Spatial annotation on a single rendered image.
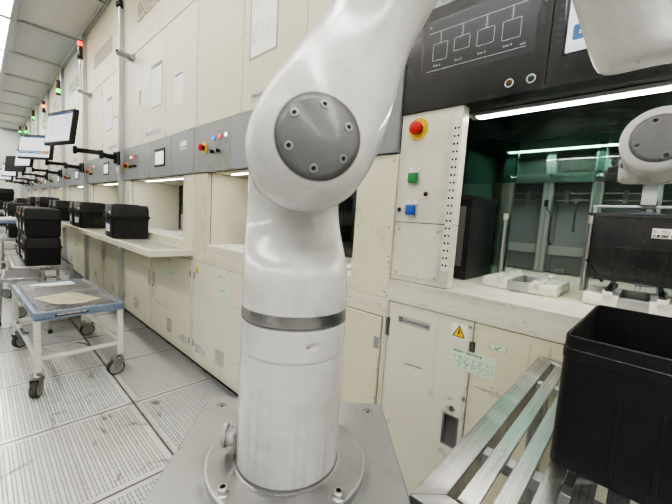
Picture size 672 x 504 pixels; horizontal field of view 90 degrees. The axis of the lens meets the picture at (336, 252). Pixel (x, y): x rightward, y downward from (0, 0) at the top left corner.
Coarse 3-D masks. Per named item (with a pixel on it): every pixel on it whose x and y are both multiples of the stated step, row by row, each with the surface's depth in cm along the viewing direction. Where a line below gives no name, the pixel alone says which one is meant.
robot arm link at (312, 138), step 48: (336, 0) 33; (384, 0) 32; (432, 0) 36; (336, 48) 30; (384, 48) 32; (288, 96) 27; (336, 96) 27; (384, 96) 31; (288, 144) 26; (336, 144) 27; (288, 192) 28; (336, 192) 29
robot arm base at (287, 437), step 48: (240, 336) 38; (288, 336) 33; (336, 336) 36; (240, 384) 37; (288, 384) 34; (336, 384) 37; (240, 432) 37; (288, 432) 34; (336, 432) 39; (240, 480) 36; (288, 480) 35; (336, 480) 37
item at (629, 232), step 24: (648, 192) 89; (600, 216) 90; (624, 216) 86; (648, 216) 83; (600, 240) 90; (624, 240) 87; (648, 240) 84; (600, 264) 91; (624, 264) 87; (648, 264) 84
